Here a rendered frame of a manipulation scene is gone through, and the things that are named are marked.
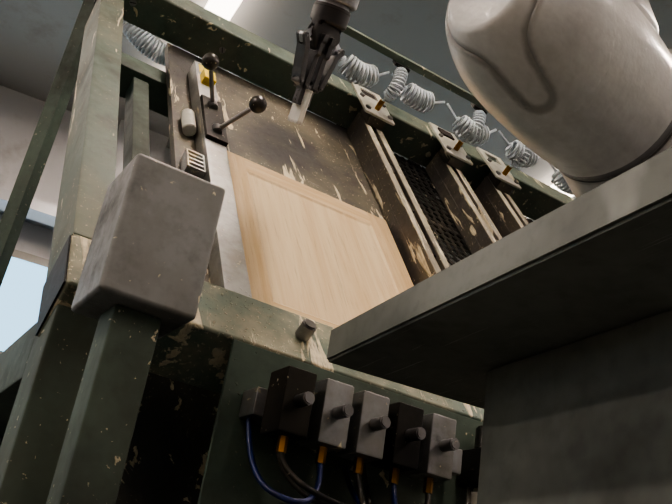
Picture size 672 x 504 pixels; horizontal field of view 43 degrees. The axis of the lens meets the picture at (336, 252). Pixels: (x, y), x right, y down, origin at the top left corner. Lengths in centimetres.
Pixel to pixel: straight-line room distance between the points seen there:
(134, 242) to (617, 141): 54
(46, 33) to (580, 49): 426
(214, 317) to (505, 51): 66
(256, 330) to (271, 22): 311
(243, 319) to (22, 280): 376
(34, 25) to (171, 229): 387
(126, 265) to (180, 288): 7
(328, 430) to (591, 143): 56
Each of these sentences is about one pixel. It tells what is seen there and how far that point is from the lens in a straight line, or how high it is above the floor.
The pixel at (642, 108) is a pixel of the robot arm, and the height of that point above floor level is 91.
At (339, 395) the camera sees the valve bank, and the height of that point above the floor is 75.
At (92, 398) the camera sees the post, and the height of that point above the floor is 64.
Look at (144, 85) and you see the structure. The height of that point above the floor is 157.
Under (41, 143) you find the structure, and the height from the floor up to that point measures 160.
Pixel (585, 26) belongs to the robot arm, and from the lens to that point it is 77.
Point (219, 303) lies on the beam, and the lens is 129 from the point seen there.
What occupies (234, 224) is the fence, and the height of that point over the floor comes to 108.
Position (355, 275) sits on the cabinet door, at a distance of 169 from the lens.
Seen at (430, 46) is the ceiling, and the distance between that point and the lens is 425.
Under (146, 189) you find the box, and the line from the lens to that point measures 103.
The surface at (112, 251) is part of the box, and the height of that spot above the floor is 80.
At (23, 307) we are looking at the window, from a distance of 495.
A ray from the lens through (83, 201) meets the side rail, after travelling 135.
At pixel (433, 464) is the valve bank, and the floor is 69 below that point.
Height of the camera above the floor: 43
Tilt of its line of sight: 25 degrees up
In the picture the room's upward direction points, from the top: 9 degrees clockwise
